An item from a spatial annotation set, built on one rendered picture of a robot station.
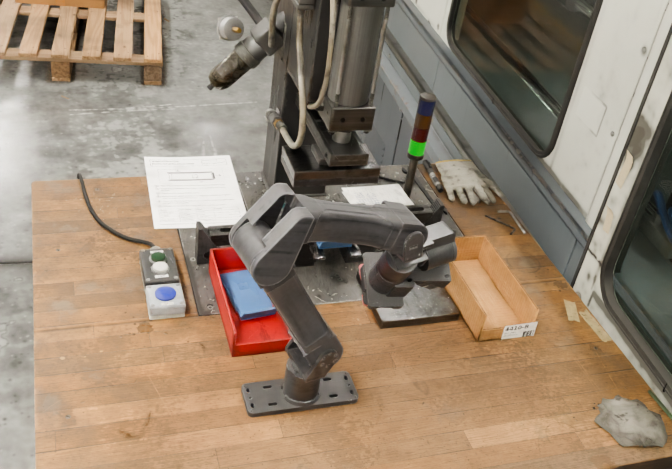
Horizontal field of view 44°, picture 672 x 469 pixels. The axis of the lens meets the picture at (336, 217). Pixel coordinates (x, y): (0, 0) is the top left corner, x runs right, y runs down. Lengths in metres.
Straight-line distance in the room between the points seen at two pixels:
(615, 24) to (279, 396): 1.08
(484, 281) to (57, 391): 0.90
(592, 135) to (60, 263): 1.20
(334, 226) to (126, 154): 2.66
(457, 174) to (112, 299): 0.95
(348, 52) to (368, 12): 0.08
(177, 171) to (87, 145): 1.88
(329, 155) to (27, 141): 2.48
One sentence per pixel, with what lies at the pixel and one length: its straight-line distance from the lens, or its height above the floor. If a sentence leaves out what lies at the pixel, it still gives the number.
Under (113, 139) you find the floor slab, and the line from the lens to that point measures 3.93.
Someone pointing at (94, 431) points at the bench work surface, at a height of 0.90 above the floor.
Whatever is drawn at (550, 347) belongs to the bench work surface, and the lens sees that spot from 1.73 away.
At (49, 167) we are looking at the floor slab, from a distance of 3.74.
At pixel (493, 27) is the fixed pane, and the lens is 2.48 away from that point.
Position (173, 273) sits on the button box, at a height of 0.93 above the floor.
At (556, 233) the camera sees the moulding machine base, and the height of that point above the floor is 0.89.
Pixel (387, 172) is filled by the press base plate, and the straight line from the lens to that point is 2.13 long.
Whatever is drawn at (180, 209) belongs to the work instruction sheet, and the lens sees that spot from 1.90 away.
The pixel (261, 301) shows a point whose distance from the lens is 1.65.
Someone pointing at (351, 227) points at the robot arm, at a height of 1.28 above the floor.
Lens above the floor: 1.99
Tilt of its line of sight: 35 degrees down
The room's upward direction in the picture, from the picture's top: 9 degrees clockwise
